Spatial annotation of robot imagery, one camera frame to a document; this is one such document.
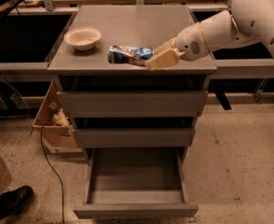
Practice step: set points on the grey drawer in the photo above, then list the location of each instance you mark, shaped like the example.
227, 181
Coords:
131, 96
135, 183
134, 132

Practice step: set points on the white paper bowl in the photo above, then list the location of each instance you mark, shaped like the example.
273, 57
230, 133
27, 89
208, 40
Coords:
83, 38

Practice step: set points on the wooden box on floor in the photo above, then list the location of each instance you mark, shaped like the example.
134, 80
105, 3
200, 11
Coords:
58, 139

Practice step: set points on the grey bottom drawer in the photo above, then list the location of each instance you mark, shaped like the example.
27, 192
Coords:
135, 183

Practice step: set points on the grey middle drawer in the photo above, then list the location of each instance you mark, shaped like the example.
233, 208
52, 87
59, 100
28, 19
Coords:
134, 132

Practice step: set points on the black leather shoe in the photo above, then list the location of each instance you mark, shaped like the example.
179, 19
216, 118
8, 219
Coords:
13, 202

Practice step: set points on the grey metal rail frame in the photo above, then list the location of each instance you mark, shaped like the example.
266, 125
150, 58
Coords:
19, 67

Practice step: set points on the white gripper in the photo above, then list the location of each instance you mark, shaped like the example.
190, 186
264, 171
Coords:
189, 43

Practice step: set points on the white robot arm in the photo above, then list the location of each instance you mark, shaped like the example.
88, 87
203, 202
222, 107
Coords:
248, 22

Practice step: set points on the grey drawer cabinet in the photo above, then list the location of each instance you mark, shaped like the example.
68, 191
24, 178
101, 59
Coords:
133, 125

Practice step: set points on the crumpled item in box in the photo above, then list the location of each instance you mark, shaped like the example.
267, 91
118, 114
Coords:
58, 115

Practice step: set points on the silver blue redbull can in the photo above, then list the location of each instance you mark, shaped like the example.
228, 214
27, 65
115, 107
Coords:
128, 54

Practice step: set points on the grey top drawer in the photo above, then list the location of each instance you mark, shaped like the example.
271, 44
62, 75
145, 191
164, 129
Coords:
131, 96

